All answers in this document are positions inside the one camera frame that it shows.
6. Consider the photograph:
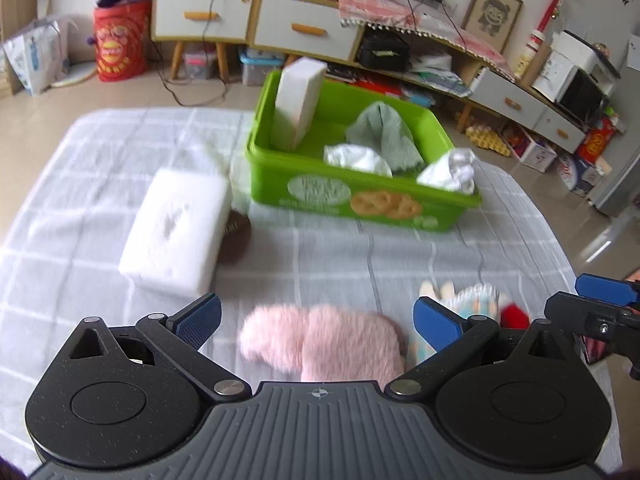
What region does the pink fluffy plush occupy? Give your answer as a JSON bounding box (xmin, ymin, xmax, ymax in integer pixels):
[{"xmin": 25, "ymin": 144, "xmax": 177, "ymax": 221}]
[{"xmin": 238, "ymin": 304, "xmax": 405, "ymax": 387}]

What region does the black bag in sideboard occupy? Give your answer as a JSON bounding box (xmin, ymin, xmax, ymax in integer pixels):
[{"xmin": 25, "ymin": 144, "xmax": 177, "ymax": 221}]
[{"xmin": 356, "ymin": 30, "xmax": 410, "ymax": 72}]

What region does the large white foam block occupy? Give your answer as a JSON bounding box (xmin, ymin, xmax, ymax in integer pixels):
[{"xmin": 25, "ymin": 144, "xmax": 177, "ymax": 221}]
[{"xmin": 118, "ymin": 168, "xmax": 232, "ymax": 299}]

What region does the santa plush red white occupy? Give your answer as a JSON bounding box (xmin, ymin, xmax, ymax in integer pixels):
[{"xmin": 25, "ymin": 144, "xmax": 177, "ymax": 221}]
[{"xmin": 499, "ymin": 302, "xmax": 530, "ymax": 330}]

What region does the brown small box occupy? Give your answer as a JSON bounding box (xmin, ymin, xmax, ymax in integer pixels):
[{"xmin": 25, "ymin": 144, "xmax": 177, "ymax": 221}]
[{"xmin": 218, "ymin": 209, "xmax": 252, "ymax": 264}]

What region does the pink tasselled cloth runner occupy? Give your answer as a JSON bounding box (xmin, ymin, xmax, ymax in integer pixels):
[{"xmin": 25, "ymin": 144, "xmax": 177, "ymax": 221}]
[{"xmin": 337, "ymin": 0, "xmax": 515, "ymax": 82}]

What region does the wooden shelf cabinet with drawer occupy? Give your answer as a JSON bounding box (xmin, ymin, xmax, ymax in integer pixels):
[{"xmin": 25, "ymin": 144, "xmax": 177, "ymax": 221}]
[{"xmin": 151, "ymin": 0, "xmax": 258, "ymax": 82}]

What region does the framed cartoon girl picture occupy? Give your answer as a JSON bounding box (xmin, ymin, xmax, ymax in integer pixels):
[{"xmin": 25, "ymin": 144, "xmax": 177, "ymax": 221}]
[{"xmin": 462, "ymin": 0, "xmax": 524, "ymax": 53}]

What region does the white drawer cabinet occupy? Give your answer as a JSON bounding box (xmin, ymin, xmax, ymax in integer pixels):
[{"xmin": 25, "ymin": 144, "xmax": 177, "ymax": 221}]
[{"xmin": 247, "ymin": 0, "xmax": 364, "ymax": 67}]

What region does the rolled white sock bundle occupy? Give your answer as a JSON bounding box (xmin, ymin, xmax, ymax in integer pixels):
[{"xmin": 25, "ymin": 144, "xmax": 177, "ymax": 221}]
[{"xmin": 416, "ymin": 148, "xmax": 476, "ymax": 195}]

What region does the white printed shopping bag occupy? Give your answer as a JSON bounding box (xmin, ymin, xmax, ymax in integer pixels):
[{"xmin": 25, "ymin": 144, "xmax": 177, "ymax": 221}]
[{"xmin": 2, "ymin": 18, "xmax": 70, "ymax": 96}]

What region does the long low wooden sideboard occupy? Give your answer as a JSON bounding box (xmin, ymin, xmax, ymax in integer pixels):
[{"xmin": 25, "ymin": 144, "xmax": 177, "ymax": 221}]
[{"xmin": 339, "ymin": 8, "xmax": 589, "ymax": 156}]

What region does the clear storage box blue lid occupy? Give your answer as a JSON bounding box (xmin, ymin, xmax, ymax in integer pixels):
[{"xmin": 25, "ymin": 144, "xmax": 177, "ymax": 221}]
[{"xmin": 240, "ymin": 48, "xmax": 285, "ymax": 87}]

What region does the mint green towel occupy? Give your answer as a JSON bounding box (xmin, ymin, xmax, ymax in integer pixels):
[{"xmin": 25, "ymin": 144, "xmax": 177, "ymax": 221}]
[{"xmin": 345, "ymin": 101, "xmax": 425, "ymax": 174}]

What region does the white printer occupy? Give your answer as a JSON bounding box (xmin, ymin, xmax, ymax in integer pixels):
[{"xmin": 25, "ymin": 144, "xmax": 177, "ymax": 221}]
[{"xmin": 551, "ymin": 29, "xmax": 620, "ymax": 81}]

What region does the yellow egg tray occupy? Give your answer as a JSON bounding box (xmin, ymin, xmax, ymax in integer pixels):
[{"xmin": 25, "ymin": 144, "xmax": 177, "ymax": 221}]
[{"xmin": 465, "ymin": 125, "xmax": 511, "ymax": 157}]

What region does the crumpled white cloth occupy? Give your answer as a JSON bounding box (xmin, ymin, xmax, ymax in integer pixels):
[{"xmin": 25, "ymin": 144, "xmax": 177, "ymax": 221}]
[{"xmin": 323, "ymin": 143, "xmax": 393, "ymax": 178}]

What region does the black microwave oven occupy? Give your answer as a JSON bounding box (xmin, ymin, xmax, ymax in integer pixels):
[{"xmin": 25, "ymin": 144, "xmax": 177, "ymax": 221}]
[{"xmin": 532, "ymin": 51, "xmax": 608, "ymax": 127}]

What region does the thin white foam block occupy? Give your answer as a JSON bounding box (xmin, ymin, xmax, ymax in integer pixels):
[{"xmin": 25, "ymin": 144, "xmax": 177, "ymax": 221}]
[{"xmin": 270, "ymin": 58, "xmax": 328, "ymax": 152}]

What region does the red printed bucket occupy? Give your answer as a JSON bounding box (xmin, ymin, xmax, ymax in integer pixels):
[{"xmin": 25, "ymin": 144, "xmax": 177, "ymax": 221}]
[{"xmin": 92, "ymin": 0, "xmax": 151, "ymax": 82}]

